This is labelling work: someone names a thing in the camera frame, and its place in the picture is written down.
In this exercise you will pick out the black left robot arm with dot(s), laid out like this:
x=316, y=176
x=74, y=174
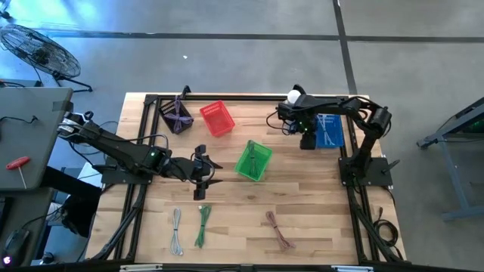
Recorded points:
x=125, y=151

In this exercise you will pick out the black floor fan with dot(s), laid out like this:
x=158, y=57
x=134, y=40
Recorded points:
x=39, y=51

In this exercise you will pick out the red plastic basket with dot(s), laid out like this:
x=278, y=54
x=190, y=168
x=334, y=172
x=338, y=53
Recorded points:
x=217, y=119

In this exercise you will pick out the green plastic basket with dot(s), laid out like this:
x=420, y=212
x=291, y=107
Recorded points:
x=242, y=168

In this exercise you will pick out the black computer mouse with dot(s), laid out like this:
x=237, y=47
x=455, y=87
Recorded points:
x=15, y=242

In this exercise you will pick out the black plastic basket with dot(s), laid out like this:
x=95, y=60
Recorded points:
x=169, y=109

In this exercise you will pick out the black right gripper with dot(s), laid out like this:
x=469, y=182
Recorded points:
x=308, y=140

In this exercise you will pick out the blue plastic basket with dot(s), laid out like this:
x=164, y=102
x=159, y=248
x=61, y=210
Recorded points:
x=336, y=132

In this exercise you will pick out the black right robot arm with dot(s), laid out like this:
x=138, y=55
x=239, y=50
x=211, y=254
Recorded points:
x=372, y=121

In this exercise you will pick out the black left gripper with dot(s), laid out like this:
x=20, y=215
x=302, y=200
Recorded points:
x=200, y=172

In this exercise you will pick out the dark desk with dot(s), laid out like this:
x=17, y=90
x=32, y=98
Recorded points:
x=22, y=211

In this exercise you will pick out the white bulb table lamp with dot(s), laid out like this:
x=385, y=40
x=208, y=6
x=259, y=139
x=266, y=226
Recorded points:
x=293, y=97

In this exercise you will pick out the person's leg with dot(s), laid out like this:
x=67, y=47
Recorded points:
x=79, y=211

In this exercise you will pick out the silver aluminium bracket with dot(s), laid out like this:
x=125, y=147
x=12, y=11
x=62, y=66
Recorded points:
x=140, y=267
x=351, y=268

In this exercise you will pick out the grey standing desk frame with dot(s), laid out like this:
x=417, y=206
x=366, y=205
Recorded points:
x=459, y=189

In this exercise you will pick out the black aluminium table frame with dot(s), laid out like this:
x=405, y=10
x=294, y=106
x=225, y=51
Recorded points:
x=246, y=97

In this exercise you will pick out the grey desk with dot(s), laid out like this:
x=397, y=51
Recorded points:
x=34, y=124

